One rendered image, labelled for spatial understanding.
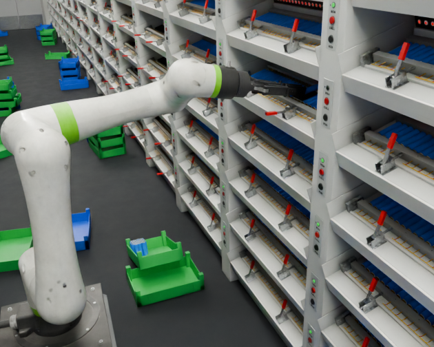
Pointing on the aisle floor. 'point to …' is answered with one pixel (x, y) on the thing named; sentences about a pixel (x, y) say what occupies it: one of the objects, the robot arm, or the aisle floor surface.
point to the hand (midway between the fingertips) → (293, 89)
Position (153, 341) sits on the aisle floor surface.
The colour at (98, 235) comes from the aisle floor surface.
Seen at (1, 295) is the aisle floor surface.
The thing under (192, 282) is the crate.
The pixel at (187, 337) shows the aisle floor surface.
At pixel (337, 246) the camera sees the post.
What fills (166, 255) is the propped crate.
